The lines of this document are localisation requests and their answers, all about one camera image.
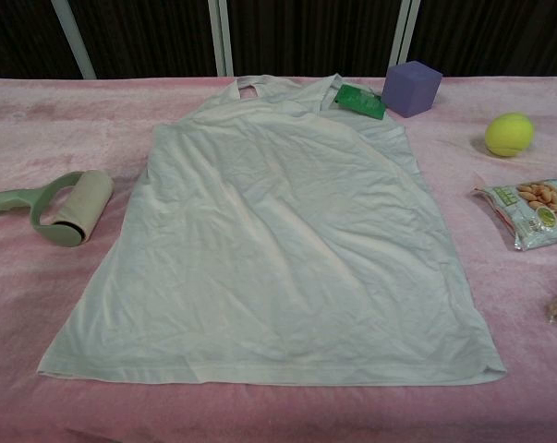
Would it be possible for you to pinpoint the green lint roller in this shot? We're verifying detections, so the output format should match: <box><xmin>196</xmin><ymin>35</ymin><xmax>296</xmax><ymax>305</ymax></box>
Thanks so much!
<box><xmin>0</xmin><ymin>169</ymin><xmax>115</xmax><ymax>249</ymax></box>

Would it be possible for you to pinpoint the white tank top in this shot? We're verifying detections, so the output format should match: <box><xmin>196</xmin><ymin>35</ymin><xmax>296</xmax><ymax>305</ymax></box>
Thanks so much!
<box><xmin>36</xmin><ymin>75</ymin><xmax>508</xmax><ymax>387</ymax></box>

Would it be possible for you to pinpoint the green foil packet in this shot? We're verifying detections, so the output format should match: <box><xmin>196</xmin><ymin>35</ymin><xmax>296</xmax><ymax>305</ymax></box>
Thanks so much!
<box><xmin>333</xmin><ymin>84</ymin><xmax>386</xmax><ymax>121</ymax></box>

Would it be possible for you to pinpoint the purple foam cube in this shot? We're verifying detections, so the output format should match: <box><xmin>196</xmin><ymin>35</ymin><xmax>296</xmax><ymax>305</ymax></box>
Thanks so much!
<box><xmin>381</xmin><ymin>60</ymin><xmax>444</xmax><ymax>118</ymax></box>

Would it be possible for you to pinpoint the yellow tennis ball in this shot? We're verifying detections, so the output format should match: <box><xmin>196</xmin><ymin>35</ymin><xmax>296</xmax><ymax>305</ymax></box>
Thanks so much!
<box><xmin>484</xmin><ymin>112</ymin><xmax>536</xmax><ymax>158</ymax></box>

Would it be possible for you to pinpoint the pink plush tablecloth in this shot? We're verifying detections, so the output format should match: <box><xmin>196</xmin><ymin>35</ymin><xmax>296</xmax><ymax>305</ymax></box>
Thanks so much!
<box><xmin>0</xmin><ymin>76</ymin><xmax>557</xmax><ymax>443</ymax></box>

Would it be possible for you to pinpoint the peanut snack bag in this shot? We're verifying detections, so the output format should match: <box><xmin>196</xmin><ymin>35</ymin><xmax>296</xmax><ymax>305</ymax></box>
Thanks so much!
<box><xmin>472</xmin><ymin>173</ymin><xmax>557</xmax><ymax>253</ymax></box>

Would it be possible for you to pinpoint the white metal frame post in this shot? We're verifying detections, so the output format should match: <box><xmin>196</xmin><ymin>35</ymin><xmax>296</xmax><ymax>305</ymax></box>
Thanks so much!
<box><xmin>51</xmin><ymin>0</ymin><xmax>97</xmax><ymax>79</ymax></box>
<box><xmin>391</xmin><ymin>0</ymin><xmax>421</xmax><ymax>70</ymax></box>
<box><xmin>207</xmin><ymin>0</ymin><xmax>236</xmax><ymax>78</ymax></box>

